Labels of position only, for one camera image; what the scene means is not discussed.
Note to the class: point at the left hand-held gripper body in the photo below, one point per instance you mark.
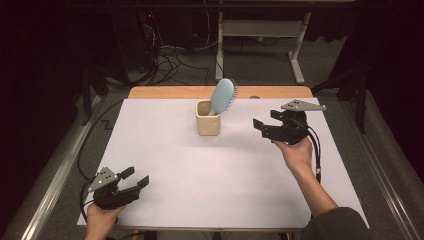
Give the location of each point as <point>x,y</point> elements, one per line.
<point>111,198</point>

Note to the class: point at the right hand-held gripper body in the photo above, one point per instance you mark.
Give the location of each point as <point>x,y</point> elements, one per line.
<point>290,131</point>

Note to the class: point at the light blue hairbrush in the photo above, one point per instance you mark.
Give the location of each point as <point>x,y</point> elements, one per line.
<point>221,95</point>

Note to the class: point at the beige square cup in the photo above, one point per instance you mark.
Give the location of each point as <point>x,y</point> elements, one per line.
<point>208,125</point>

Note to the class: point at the person's right hand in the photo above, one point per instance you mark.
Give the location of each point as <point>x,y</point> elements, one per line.
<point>300,155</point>

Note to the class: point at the person's left hand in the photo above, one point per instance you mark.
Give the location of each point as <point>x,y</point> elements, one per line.
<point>100,223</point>

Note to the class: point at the white table sheet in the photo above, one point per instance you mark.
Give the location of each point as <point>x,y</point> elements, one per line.
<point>216,183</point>

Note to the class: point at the black stand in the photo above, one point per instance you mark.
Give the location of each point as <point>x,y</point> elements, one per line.
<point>87,96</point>
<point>360,103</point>

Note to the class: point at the small yellow ball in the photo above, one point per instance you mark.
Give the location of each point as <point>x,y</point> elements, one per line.
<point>260,39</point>

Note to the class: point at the wooden table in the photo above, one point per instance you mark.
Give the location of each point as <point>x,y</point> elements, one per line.
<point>166,92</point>

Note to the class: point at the person's dark sleeve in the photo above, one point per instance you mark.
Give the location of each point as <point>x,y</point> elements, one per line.
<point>336,226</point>

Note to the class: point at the metal floor rail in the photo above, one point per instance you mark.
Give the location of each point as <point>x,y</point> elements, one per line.
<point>383,180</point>
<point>56,180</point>

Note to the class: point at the white metal desk frame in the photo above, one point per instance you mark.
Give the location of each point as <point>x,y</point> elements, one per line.
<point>260,28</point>

